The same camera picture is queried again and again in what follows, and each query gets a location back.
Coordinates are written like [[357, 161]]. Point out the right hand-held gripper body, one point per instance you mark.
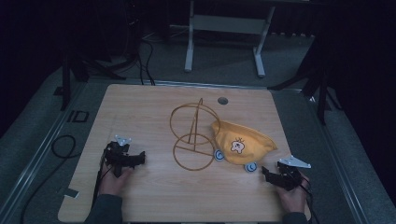
[[289, 175]]

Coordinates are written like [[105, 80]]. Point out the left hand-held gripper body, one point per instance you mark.
[[120, 155]]

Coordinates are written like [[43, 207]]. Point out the yellow hat with cartoon print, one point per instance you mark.
[[239, 143]]

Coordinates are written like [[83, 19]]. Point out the person's right hand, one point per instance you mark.
[[294, 199]]

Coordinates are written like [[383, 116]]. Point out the person's left hand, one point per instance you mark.
[[114, 182]]

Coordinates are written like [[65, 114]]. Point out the black metal stand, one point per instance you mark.
[[320, 90], [66, 84]]

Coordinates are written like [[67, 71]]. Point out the white metal table frame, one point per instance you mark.
[[229, 24]]

